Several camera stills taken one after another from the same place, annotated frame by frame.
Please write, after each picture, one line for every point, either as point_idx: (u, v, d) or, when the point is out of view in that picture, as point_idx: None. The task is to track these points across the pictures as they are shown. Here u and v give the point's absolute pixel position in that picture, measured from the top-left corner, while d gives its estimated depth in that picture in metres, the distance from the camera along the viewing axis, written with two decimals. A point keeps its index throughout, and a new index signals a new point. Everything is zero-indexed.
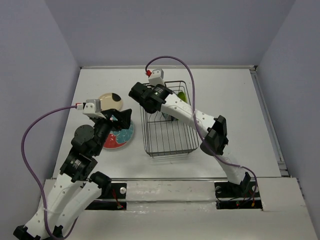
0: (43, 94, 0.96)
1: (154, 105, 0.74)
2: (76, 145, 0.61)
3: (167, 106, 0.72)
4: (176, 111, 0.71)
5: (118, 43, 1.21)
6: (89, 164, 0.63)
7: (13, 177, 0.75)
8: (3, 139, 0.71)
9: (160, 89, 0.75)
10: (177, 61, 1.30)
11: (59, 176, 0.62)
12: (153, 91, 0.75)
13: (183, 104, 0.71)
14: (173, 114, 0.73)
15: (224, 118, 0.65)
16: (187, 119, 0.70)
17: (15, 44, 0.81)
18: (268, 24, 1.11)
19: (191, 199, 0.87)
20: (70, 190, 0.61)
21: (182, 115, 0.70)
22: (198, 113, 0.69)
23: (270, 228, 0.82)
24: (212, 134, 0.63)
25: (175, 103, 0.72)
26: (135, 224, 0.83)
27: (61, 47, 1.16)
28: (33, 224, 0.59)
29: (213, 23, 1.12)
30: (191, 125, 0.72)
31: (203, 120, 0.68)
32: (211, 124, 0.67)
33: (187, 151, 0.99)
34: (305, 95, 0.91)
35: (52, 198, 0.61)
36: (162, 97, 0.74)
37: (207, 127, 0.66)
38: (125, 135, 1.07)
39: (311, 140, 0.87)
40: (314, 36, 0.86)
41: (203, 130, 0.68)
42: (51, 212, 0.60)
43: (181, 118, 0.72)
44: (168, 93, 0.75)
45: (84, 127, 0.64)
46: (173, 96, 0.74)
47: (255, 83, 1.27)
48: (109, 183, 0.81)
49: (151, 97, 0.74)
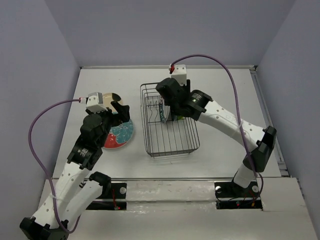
0: (42, 94, 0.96)
1: (191, 113, 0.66)
2: (86, 132, 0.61)
3: (208, 115, 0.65)
4: (219, 121, 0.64)
5: (118, 43, 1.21)
6: (95, 151, 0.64)
7: (13, 177, 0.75)
8: (3, 139, 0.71)
9: (198, 96, 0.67)
10: (177, 61, 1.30)
11: (66, 165, 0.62)
12: (190, 98, 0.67)
13: (226, 113, 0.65)
14: (212, 124, 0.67)
15: (275, 130, 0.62)
16: (232, 130, 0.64)
17: (16, 43, 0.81)
18: (268, 24, 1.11)
19: (191, 199, 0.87)
20: (79, 177, 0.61)
21: (225, 126, 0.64)
22: (244, 124, 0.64)
23: (270, 228, 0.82)
24: (263, 148, 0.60)
25: (217, 111, 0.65)
26: (135, 224, 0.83)
27: (61, 47, 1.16)
28: (41, 214, 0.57)
29: (213, 22, 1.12)
30: (234, 137, 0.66)
31: (250, 132, 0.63)
32: (260, 135, 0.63)
33: (188, 151, 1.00)
34: (305, 95, 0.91)
35: (60, 186, 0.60)
36: (201, 105, 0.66)
37: (256, 140, 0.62)
38: (125, 135, 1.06)
39: (311, 140, 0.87)
40: (314, 35, 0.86)
41: (251, 144, 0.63)
42: (61, 200, 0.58)
43: (223, 129, 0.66)
44: (207, 100, 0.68)
45: (90, 116, 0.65)
46: (214, 103, 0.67)
47: (255, 83, 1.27)
48: (109, 183, 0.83)
49: (189, 104, 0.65)
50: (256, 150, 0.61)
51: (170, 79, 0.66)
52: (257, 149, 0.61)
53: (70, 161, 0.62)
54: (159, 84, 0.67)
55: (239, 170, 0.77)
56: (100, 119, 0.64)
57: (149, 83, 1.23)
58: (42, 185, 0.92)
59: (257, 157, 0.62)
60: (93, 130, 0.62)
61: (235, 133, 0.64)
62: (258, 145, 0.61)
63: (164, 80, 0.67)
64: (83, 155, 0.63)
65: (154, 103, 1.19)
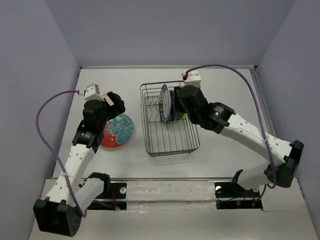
0: (43, 94, 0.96)
1: (213, 127, 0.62)
2: (88, 114, 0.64)
3: (231, 128, 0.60)
4: (243, 135, 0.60)
5: (118, 43, 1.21)
6: (98, 133, 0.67)
7: (13, 177, 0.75)
8: (3, 140, 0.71)
9: (221, 108, 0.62)
10: (177, 61, 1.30)
11: (72, 147, 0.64)
12: (212, 110, 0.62)
13: (250, 126, 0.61)
14: (235, 137, 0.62)
15: (302, 144, 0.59)
16: (257, 145, 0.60)
17: (16, 44, 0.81)
18: (268, 24, 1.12)
19: (191, 199, 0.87)
20: (87, 155, 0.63)
21: (249, 140, 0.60)
22: (270, 138, 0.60)
23: (270, 228, 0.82)
24: (291, 164, 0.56)
25: (241, 125, 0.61)
26: (135, 224, 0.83)
27: (61, 47, 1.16)
28: (55, 193, 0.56)
29: (213, 22, 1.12)
30: (258, 151, 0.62)
31: (276, 146, 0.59)
32: (288, 151, 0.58)
33: (188, 151, 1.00)
34: (305, 95, 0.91)
35: (70, 165, 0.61)
36: (224, 118, 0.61)
37: (283, 155, 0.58)
38: (125, 135, 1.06)
39: (310, 140, 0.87)
40: (314, 35, 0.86)
41: (277, 159, 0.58)
42: (73, 176, 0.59)
43: (246, 143, 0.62)
44: (230, 113, 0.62)
45: (89, 101, 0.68)
46: (237, 116, 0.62)
47: (255, 83, 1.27)
48: (108, 181, 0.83)
49: (211, 117, 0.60)
50: (283, 166, 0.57)
51: (191, 88, 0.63)
52: (284, 165, 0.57)
53: (76, 143, 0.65)
54: (180, 93, 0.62)
55: (248, 177, 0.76)
56: (99, 103, 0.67)
57: (149, 83, 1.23)
58: (42, 185, 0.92)
59: (283, 174, 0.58)
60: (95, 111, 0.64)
61: (260, 147, 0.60)
62: (286, 161, 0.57)
63: (186, 89, 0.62)
64: (87, 137, 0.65)
65: (154, 103, 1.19)
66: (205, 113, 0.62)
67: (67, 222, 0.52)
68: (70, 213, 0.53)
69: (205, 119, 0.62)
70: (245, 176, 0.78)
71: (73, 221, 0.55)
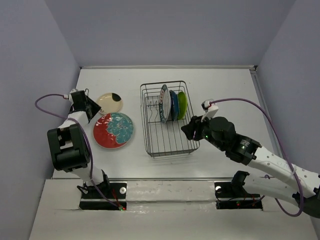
0: (43, 94, 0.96)
1: (240, 159, 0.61)
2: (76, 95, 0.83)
3: (258, 161, 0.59)
4: (269, 168, 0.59)
5: (117, 43, 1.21)
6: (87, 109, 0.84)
7: (14, 177, 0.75)
8: (4, 140, 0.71)
9: (247, 142, 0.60)
10: (177, 61, 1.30)
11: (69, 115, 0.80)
12: (238, 143, 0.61)
13: (277, 158, 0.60)
14: (262, 169, 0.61)
15: None
16: (285, 176, 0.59)
17: (16, 44, 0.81)
18: (268, 24, 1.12)
19: (191, 199, 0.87)
20: (84, 114, 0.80)
21: (277, 172, 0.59)
22: (298, 170, 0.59)
23: (270, 228, 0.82)
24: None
25: (267, 157, 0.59)
26: (135, 224, 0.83)
27: (61, 47, 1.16)
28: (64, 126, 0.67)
29: (213, 22, 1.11)
30: (285, 182, 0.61)
31: (305, 178, 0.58)
32: (317, 183, 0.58)
33: (188, 151, 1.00)
34: (305, 95, 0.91)
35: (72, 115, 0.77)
36: (250, 152, 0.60)
37: (313, 187, 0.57)
38: (125, 135, 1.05)
39: (311, 140, 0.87)
40: (314, 36, 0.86)
41: (307, 191, 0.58)
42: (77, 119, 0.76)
43: (273, 174, 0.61)
44: (256, 146, 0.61)
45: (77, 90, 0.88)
46: (263, 148, 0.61)
47: (255, 83, 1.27)
48: (105, 177, 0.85)
49: (237, 151, 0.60)
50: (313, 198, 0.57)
51: (216, 119, 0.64)
52: (315, 197, 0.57)
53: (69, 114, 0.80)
54: (213, 125, 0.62)
55: (262, 187, 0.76)
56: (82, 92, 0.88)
57: (149, 83, 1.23)
58: (42, 185, 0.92)
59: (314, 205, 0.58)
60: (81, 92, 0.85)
61: (288, 179, 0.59)
62: (317, 193, 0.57)
63: (218, 121, 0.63)
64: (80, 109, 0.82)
65: (154, 103, 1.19)
66: (232, 146, 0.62)
67: (80, 140, 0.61)
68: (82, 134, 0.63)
69: (232, 152, 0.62)
70: (258, 184, 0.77)
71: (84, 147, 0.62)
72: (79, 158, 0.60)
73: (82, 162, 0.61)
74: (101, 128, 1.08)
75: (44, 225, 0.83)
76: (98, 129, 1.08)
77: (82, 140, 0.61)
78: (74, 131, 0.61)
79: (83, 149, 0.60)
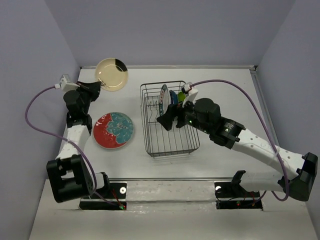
0: (43, 94, 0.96)
1: (224, 143, 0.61)
2: (72, 105, 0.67)
3: (241, 143, 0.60)
4: (253, 149, 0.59)
5: (117, 43, 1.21)
6: (88, 117, 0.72)
7: (14, 177, 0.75)
8: (4, 140, 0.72)
9: (231, 124, 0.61)
10: (177, 61, 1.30)
11: (68, 130, 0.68)
12: (223, 126, 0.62)
13: (260, 141, 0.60)
14: (247, 152, 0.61)
15: (316, 157, 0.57)
16: (269, 159, 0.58)
17: (16, 44, 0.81)
18: (268, 23, 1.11)
19: (191, 199, 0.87)
20: (85, 129, 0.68)
21: (261, 154, 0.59)
22: (281, 151, 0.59)
23: (270, 228, 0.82)
24: (304, 177, 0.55)
25: (251, 139, 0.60)
26: (135, 224, 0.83)
27: (61, 47, 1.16)
28: (63, 153, 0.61)
29: (213, 22, 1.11)
30: (270, 165, 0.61)
31: (288, 159, 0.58)
32: (300, 164, 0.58)
33: (188, 151, 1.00)
34: (305, 94, 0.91)
35: (72, 135, 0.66)
36: (234, 134, 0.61)
37: (296, 168, 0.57)
38: (125, 135, 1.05)
39: (310, 141, 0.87)
40: (314, 35, 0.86)
41: (290, 172, 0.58)
42: (77, 141, 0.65)
43: (257, 157, 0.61)
44: (240, 128, 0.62)
45: (68, 93, 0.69)
46: (247, 131, 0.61)
47: (255, 83, 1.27)
48: (106, 177, 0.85)
49: (222, 134, 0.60)
50: (297, 179, 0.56)
51: (200, 99, 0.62)
52: (298, 178, 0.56)
53: (70, 126, 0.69)
54: (199, 107, 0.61)
55: (254, 181, 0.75)
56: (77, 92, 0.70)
57: (149, 83, 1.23)
58: (42, 185, 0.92)
59: (299, 189, 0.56)
60: (78, 101, 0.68)
61: (271, 161, 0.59)
62: (299, 174, 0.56)
63: (204, 103, 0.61)
64: (80, 122, 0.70)
65: (154, 103, 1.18)
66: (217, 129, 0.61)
67: (82, 173, 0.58)
68: (83, 165, 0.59)
69: (216, 135, 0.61)
70: (250, 178, 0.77)
71: (86, 178, 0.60)
72: (81, 192, 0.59)
73: (84, 194, 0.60)
74: (101, 128, 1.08)
75: (44, 225, 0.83)
76: (98, 129, 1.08)
77: (83, 173, 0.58)
78: (75, 166, 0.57)
79: (86, 186, 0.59)
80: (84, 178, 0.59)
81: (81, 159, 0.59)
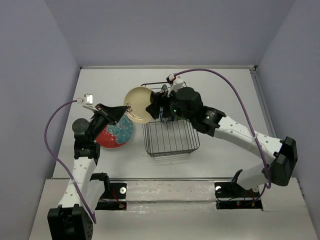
0: (43, 94, 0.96)
1: (206, 130, 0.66)
2: (80, 136, 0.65)
3: (222, 130, 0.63)
4: (233, 135, 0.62)
5: (117, 43, 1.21)
6: (96, 146, 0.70)
7: (14, 177, 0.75)
8: (4, 141, 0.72)
9: (212, 112, 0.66)
10: (177, 61, 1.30)
11: (75, 161, 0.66)
12: (204, 114, 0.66)
13: (240, 127, 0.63)
14: (227, 139, 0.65)
15: (294, 141, 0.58)
16: (248, 144, 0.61)
17: (16, 44, 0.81)
18: (268, 23, 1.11)
19: (191, 199, 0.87)
20: (91, 166, 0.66)
21: (241, 140, 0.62)
22: (260, 136, 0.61)
23: (270, 228, 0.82)
24: (281, 160, 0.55)
25: (231, 126, 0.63)
26: (135, 224, 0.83)
27: (61, 47, 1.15)
28: (66, 200, 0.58)
29: (213, 22, 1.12)
30: (251, 151, 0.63)
31: (266, 143, 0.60)
32: (277, 147, 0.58)
33: (188, 151, 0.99)
34: (305, 94, 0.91)
35: (77, 174, 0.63)
36: (215, 122, 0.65)
37: (273, 151, 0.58)
38: (125, 135, 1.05)
39: (310, 141, 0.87)
40: (314, 35, 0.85)
41: (268, 156, 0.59)
42: (81, 183, 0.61)
43: (238, 143, 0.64)
44: (221, 116, 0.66)
45: (78, 122, 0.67)
46: (227, 118, 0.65)
47: (255, 83, 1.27)
48: (107, 180, 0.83)
49: (203, 122, 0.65)
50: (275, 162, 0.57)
51: (182, 88, 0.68)
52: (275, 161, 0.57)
53: (77, 157, 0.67)
54: (180, 95, 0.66)
55: (247, 176, 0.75)
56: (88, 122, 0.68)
57: (149, 83, 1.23)
58: (42, 185, 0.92)
59: (277, 171, 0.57)
60: (86, 132, 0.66)
61: (251, 146, 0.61)
62: (276, 156, 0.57)
63: (185, 92, 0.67)
64: (86, 152, 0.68)
65: None
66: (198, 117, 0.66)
67: (82, 226, 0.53)
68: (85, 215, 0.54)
69: (198, 123, 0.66)
70: (244, 175, 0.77)
71: (87, 228, 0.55)
72: None
73: None
74: None
75: (45, 225, 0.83)
76: None
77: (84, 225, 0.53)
78: (75, 219, 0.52)
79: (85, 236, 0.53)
80: (84, 230, 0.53)
81: (83, 211, 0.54)
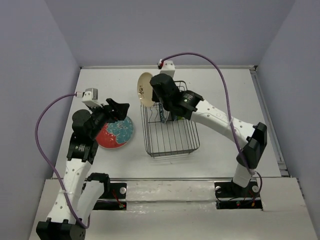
0: (43, 94, 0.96)
1: (183, 113, 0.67)
2: (79, 127, 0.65)
3: (199, 114, 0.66)
4: (210, 119, 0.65)
5: (117, 42, 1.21)
6: (93, 144, 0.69)
7: (13, 177, 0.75)
8: (4, 140, 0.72)
9: (190, 96, 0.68)
10: (177, 62, 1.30)
11: (68, 163, 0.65)
12: (182, 98, 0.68)
13: (217, 111, 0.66)
14: (204, 123, 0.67)
15: (265, 126, 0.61)
16: (224, 128, 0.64)
17: (16, 43, 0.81)
18: (268, 24, 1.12)
19: (191, 199, 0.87)
20: (83, 171, 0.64)
21: (217, 124, 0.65)
22: (235, 121, 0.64)
23: (270, 228, 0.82)
24: (253, 144, 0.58)
25: (208, 110, 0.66)
26: (135, 224, 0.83)
27: (61, 46, 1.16)
28: (55, 213, 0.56)
29: (212, 22, 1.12)
30: (226, 134, 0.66)
31: (240, 128, 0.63)
32: (250, 132, 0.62)
33: (188, 151, 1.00)
34: (305, 94, 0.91)
35: (68, 183, 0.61)
36: (192, 105, 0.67)
37: (246, 136, 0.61)
38: (125, 135, 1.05)
39: (310, 140, 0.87)
40: (314, 35, 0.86)
41: (241, 140, 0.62)
42: (72, 193, 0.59)
43: (214, 127, 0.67)
44: (199, 100, 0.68)
45: (79, 112, 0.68)
46: (205, 102, 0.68)
47: (255, 83, 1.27)
48: (108, 180, 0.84)
49: (181, 104, 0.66)
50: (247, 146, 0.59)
51: (157, 74, 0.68)
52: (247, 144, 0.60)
53: (70, 158, 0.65)
54: (153, 81, 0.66)
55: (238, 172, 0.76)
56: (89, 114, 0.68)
57: None
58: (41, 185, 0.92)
59: (250, 154, 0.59)
60: (85, 124, 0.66)
61: (226, 130, 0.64)
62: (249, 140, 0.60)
63: (158, 77, 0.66)
64: (82, 149, 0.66)
65: None
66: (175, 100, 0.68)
67: None
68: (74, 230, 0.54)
69: (176, 106, 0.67)
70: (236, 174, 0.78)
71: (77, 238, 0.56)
72: None
73: None
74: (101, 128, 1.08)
75: None
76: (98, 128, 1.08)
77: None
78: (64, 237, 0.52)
79: None
80: None
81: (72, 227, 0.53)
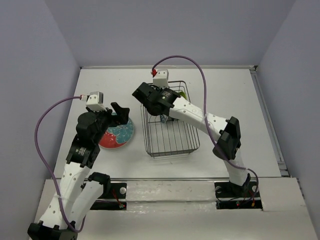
0: (42, 94, 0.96)
1: (162, 110, 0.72)
2: (82, 130, 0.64)
3: (176, 110, 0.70)
4: (185, 114, 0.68)
5: (117, 42, 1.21)
6: (94, 148, 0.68)
7: (13, 177, 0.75)
8: (4, 141, 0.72)
9: (167, 93, 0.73)
10: (177, 62, 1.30)
11: (66, 165, 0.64)
12: (160, 95, 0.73)
13: (193, 107, 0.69)
14: (182, 119, 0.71)
15: (237, 120, 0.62)
16: (198, 122, 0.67)
17: (16, 44, 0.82)
18: (268, 24, 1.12)
19: (191, 199, 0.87)
20: (80, 176, 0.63)
21: (192, 119, 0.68)
22: (209, 116, 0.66)
23: (269, 228, 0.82)
24: (225, 137, 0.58)
25: (184, 106, 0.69)
26: (134, 224, 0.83)
27: (61, 47, 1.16)
28: (47, 217, 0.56)
29: (212, 22, 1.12)
30: (202, 129, 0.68)
31: (214, 122, 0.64)
32: (223, 125, 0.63)
33: (188, 151, 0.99)
34: (304, 94, 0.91)
35: (64, 187, 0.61)
36: (170, 102, 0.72)
37: (219, 129, 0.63)
38: (125, 135, 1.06)
39: (310, 140, 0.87)
40: (313, 35, 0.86)
41: (215, 133, 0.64)
42: (66, 198, 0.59)
43: (191, 123, 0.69)
44: (176, 97, 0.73)
45: (85, 114, 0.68)
46: (182, 99, 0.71)
47: (255, 83, 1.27)
48: (109, 181, 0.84)
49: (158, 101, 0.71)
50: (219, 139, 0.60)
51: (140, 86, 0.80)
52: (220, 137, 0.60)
53: (69, 162, 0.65)
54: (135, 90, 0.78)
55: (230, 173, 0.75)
56: (93, 117, 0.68)
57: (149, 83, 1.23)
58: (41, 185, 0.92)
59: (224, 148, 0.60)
60: (89, 127, 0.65)
61: (201, 124, 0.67)
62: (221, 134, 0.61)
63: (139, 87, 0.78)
64: (82, 152, 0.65)
65: None
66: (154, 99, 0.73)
67: None
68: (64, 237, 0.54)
69: (154, 103, 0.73)
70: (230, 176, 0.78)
71: None
72: None
73: None
74: None
75: None
76: None
77: None
78: None
79: None
80: None
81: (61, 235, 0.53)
